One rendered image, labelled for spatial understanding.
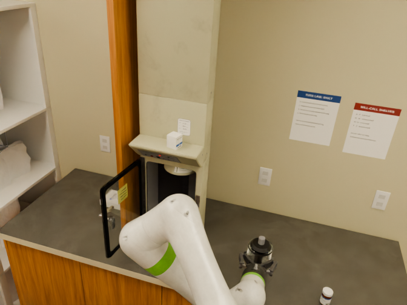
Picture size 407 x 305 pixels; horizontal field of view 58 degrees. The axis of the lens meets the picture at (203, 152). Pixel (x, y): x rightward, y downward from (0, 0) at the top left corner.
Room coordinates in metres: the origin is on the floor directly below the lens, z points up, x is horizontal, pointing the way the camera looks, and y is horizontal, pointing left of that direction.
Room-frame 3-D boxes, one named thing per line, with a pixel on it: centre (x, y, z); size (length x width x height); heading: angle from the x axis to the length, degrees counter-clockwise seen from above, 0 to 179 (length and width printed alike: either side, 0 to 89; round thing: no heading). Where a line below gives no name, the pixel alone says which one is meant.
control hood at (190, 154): (1.45, 0.17, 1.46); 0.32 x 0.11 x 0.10; 75
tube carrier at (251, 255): (1.22, -0.28, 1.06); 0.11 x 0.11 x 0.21
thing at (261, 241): (1.22, -0.28, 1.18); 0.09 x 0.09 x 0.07
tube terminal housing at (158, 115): (1.63, 0.12, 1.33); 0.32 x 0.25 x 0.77; 75
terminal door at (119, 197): (1.39, 0.36, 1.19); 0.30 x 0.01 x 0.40; 158
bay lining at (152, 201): (1.63, 0.12, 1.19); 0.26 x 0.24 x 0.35; 75
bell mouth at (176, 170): (1.60, 0.11, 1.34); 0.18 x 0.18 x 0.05
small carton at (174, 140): (1.44, 0.13, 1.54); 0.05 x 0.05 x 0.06; 61
